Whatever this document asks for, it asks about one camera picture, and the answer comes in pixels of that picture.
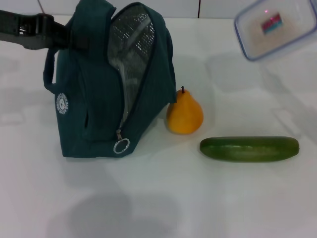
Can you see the yellow orange pear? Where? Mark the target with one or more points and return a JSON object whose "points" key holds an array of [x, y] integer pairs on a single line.
{"points": [[184, 116]]}

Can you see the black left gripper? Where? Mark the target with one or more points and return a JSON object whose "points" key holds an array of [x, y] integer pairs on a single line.
{"points": [[10, 24]]}

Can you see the green cucumber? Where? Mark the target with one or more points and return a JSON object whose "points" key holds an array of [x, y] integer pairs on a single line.
{"points": [[247, 150]]}

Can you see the dark teal insulated lunch bag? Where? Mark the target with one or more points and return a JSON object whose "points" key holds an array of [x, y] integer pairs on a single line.
{"points": [[89, 99]]}

